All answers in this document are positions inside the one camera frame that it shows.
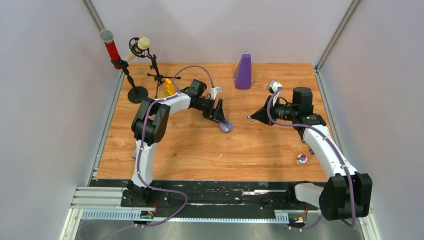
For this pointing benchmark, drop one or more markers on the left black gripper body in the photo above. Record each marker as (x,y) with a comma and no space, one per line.
(208,110)

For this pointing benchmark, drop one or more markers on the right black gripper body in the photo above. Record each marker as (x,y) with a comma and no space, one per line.
(275,111)

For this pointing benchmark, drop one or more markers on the lavender oval charging case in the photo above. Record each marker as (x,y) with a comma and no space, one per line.
(226,127)

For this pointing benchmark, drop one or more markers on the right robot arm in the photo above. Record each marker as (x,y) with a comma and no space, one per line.
(347,192)

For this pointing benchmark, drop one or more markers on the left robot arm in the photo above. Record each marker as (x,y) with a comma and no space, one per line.
(150,124)

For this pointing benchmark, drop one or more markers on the purple metronome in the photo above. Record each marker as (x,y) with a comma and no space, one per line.
(243,72)

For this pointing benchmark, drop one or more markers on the yellow green toy block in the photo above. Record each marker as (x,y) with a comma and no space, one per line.
(169,88)

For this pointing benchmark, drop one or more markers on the colourful toy truck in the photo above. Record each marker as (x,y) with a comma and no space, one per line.
(310,150)

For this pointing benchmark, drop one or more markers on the small red white toy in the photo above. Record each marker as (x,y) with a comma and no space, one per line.
(301,159)

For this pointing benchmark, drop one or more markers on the black round-base mic stand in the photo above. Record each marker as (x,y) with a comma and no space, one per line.
(137,93)

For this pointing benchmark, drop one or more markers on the silver glitter microphone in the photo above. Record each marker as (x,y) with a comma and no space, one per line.
(134,154)

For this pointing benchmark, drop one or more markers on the beige condenser microphone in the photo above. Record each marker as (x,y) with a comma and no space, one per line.
(139,47)

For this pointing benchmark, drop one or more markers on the red microphone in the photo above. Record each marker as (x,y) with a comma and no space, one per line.
(108,39)

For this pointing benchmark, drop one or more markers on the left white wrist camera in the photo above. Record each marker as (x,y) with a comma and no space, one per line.
(214,91)

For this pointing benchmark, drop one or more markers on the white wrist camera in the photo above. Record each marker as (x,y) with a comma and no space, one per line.
(214,91)
(273,86)

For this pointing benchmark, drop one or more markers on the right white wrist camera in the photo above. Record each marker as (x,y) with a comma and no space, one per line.
(273,86)

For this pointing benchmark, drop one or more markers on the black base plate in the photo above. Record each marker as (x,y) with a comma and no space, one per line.
(208,199)

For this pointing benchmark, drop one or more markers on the aluminium frame rail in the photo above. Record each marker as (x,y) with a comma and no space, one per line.
(97,197)

